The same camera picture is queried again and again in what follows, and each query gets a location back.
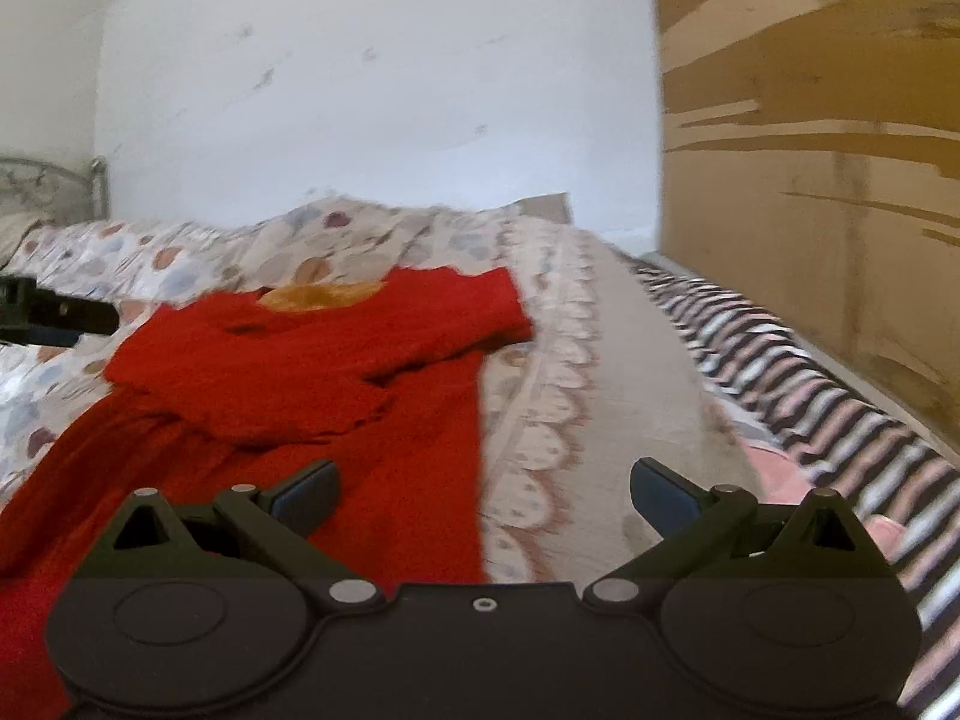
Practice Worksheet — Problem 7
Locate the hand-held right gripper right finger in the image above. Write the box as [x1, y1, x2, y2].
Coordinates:
[581, 457, 898, 613]

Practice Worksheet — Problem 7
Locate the metal bed headboard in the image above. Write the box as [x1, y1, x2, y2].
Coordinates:
[0, 154, 110, 224]

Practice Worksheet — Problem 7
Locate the red knitted garment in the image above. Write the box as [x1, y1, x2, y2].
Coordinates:
[0, 266, 535, 720]

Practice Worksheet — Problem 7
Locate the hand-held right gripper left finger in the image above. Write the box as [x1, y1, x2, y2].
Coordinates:
[109, 459, 388, 613]

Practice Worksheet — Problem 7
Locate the brown wooden wardrobe panel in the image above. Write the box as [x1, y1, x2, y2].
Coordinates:
[648, 0, 960, 467]

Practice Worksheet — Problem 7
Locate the orange cloth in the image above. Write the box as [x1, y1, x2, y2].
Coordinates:
[257, 280, 385, 314]

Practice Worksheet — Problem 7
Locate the striped mattress cover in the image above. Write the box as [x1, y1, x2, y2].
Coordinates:
[628, 253, 960, 720]

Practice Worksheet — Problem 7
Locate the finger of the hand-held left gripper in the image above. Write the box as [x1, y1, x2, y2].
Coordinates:
[33, 291, 121, 350]

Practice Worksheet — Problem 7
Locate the spotted patterned bedsheet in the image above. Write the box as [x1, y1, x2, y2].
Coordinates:
[0, 195, 755, 587]

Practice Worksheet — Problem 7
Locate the brown cardboard piece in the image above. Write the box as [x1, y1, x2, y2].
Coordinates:
[516, 193, 574, 226]

